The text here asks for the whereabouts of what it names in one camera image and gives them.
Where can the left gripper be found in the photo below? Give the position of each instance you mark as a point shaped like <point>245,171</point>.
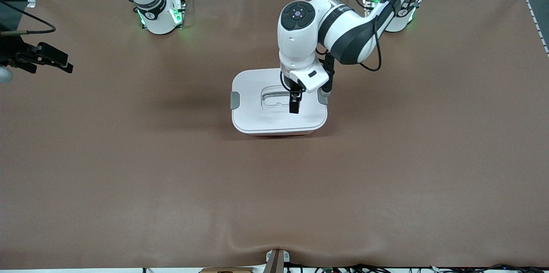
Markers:
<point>294,93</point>

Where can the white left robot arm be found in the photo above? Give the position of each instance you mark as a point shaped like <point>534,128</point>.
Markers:
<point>300,46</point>

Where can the brown table mat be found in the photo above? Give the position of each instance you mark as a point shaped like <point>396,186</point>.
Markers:
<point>386,178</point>

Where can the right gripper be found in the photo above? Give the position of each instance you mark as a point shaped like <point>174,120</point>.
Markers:
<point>17,55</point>

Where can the white box lid grey clips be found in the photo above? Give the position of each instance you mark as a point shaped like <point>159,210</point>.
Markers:
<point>253,114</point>

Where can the pink plastic storage box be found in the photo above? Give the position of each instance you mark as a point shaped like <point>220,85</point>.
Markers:
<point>279,134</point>

